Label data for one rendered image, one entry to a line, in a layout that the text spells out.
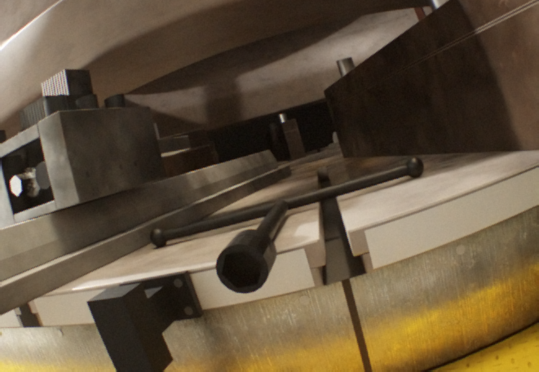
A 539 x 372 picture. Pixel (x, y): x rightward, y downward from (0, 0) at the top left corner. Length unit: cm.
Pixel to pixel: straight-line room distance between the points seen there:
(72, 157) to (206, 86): 466
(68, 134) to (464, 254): 85
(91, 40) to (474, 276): 119
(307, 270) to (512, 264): 37
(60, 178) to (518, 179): 93
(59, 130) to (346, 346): 74
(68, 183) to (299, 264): 57
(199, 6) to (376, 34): 446
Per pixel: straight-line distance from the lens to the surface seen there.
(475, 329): 89
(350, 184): 109
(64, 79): 137
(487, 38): 107
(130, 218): 138
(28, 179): 127
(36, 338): 114
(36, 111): 129
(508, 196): 83
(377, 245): 76
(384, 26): 565
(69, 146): 111
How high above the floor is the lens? 45
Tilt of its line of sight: 2 degrees down
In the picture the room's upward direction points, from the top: 16 degrees counter-clockwise
